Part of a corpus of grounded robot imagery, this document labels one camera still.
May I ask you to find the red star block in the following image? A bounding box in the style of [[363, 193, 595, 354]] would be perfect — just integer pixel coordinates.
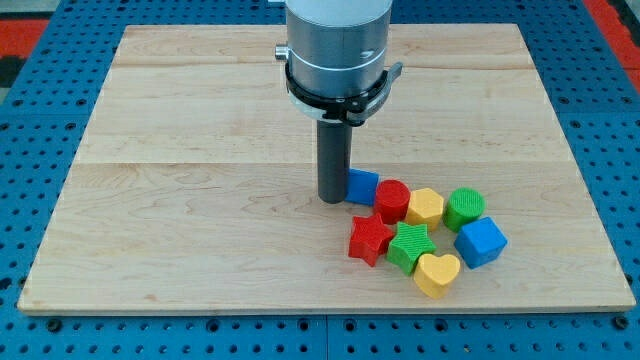
[[348, 213, 395, 267]]

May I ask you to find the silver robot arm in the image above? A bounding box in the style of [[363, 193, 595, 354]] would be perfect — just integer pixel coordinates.
[[275, 0, 403, 127]]

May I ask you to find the blue triangle block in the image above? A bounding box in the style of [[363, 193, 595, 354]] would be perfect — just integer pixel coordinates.
[[345, 168, 380, 206]]

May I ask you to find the green star block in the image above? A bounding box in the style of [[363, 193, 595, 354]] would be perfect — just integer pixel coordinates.
[[386, 222, 437, 276]]

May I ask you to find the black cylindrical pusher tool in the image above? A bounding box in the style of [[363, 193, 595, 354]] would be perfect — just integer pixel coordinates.
[[316, 121, 352, 204]]

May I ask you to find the red cylinder block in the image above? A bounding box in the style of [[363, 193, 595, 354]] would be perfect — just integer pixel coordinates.
[[374, 179, 411, 225]]

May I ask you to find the yellow hexagon block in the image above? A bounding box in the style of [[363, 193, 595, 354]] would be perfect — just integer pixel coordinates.
[[404, 188, 444, 231]]

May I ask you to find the wooden board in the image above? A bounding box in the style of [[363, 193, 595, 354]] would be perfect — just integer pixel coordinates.
[[18, 24, 636, 316]]

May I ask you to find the yellow heart block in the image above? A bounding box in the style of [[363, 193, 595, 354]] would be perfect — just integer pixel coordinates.
[[413, 254, 461, 299]]

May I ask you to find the green cylinder block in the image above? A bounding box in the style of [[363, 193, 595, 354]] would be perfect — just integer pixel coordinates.
[[443, 187, 486, 232]]

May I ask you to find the blue cube block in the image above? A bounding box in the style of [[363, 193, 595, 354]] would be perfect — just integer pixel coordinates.
[[454, 217, 508, 269]]

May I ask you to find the black clamp ring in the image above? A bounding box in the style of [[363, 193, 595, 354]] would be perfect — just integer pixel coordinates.
[[284, 61, 404, 127]]

